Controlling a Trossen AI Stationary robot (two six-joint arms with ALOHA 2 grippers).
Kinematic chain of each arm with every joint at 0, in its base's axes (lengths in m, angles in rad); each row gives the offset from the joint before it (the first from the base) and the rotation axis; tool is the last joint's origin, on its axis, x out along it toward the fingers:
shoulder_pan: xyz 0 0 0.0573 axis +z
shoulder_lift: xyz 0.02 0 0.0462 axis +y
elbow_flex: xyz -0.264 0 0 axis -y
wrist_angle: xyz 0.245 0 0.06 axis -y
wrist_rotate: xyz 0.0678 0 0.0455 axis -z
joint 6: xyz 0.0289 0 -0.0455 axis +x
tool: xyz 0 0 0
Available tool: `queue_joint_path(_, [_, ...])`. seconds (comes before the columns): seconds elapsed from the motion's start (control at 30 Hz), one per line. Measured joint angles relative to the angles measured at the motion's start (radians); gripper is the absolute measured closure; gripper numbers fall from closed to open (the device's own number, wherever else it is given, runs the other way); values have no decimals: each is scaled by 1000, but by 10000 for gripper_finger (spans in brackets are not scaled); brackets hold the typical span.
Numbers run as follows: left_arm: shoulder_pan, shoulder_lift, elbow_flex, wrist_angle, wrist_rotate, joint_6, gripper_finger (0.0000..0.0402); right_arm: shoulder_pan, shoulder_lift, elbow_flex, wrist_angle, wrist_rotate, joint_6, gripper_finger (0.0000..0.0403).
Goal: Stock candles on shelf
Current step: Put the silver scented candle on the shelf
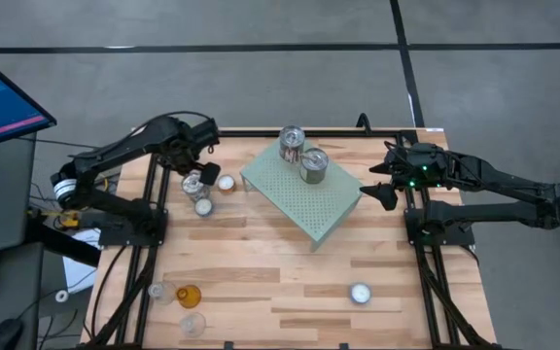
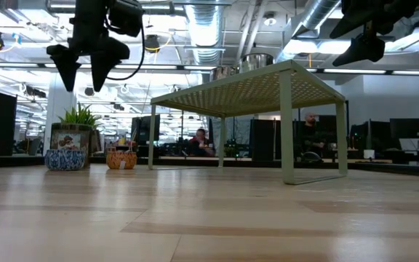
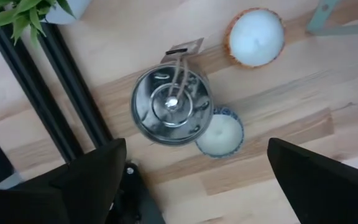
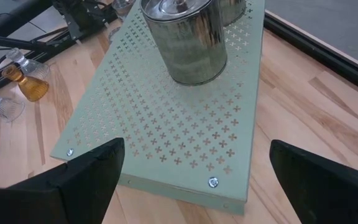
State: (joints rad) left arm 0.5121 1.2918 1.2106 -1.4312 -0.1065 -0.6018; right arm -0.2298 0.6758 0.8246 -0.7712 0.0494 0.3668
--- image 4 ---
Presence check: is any amber glass bud vase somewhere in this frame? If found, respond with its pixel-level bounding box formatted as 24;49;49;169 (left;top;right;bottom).
1;64;50;103

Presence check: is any black support pole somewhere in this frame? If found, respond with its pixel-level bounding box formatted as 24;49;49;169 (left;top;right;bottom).
0;33;48;52

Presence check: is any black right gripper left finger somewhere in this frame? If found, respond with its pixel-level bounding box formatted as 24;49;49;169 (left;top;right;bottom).
0;138;126;224

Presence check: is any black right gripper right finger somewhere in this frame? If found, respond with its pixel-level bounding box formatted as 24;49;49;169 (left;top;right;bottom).
269;139;358;224

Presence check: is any green perforated metal shelf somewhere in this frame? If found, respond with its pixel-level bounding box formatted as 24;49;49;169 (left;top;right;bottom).
50;0;265;215

